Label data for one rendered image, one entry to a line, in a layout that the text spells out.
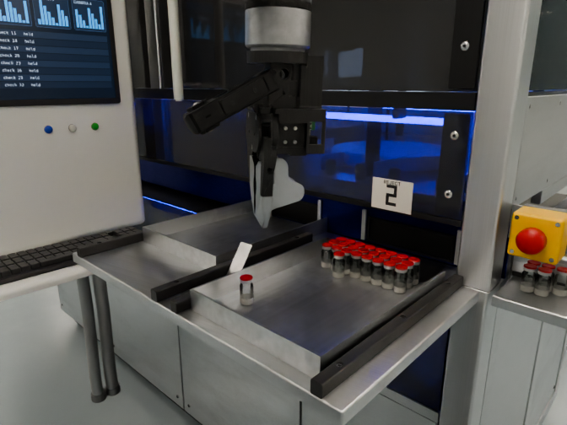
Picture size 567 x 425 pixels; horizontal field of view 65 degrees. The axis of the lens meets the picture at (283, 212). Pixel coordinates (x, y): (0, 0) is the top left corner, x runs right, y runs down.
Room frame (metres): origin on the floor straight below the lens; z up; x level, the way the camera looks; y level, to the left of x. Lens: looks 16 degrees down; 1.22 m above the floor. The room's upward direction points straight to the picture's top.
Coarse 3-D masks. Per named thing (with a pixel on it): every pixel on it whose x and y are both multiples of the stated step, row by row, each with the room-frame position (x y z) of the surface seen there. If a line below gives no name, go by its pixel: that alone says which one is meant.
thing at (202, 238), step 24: (192, 216) 1.04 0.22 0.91; (216, 216) 1.10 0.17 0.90; (240, 216) 1.14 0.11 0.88; (144, 240) 0.94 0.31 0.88; (168, 240) 0.88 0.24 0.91; (192, 240) 0.95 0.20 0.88; (216, 240) 0.95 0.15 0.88; (240, 240) 0.95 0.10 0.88; (264, 240) 0.86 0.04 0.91; (216, 264) 0.77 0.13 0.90
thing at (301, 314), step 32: (288, 256) 0.79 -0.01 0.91; (320, 256) 0.85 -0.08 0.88; (192, 288) 0.63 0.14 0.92; (224, 288) 0.68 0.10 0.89; (256, 288) 0.70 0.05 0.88; (288, 288) 0.70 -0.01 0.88; (320, 288) 0.70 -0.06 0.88; (352, 288) 0.70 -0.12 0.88; (384, 288) 0.70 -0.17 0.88; (416, 288) 0.70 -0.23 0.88; (224, 320) 0.57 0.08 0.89; (256, 320) 0.59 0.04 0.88; (288, 320) 0.59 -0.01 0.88; (320, 320) 0.59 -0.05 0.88; (352, 320) 0.59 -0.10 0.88; (384, 320) 0.56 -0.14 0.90; (288, 352) 0.49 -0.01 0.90; (320, 352) 0.51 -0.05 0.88
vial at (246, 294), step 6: (246, 282) 0.64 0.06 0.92; (240, 288) 0.64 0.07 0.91; (246, 288) 0.64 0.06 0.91; (252, 288) 0.65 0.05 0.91; (240, 294) 0.64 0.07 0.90; (246, 294) 0.64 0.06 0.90; (252, 294) 0.65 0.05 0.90; (240, 300) 0.64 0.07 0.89; (246, 300) 0.64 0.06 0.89; (252, 300) 0.65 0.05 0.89
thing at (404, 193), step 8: (376, 184) 0.84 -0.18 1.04; (384, 184) 0.83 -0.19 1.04; (392, 184) 0.82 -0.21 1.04; (400, 184) 0.81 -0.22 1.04; (408, 184) 0.79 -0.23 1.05; (376, 192) 0.84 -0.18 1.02; (384, 192) 0.83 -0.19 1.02; (392, 192) 0.82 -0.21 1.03; (400, 192) 0.80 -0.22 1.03; (408, 192) 0.79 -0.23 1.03; (376, 200) 0.84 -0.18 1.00; (384, 200) 0.83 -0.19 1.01; (392, 200) 0.81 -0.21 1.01; (400, 200) 0.80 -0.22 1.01; (408, 200) 0.79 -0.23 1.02; (384, 208) 0.83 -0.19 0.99; (392, 208) 0.81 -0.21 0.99; (400, 208) 0.80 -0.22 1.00; (408, 208) 0.79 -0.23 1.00
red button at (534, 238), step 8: (520, 232) 0.64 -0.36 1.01; (528, 232) 0.63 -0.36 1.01; (536, 232) 0.62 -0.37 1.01; (520, 240) 0.63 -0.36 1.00; (528, 240) 0.62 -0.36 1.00; (536, 240) 0.62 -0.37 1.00; (544, 240) 0.61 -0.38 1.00; (520, 248) 0.63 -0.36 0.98; (528, 248) 0.62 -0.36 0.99; (536, 248) 0.61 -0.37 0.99
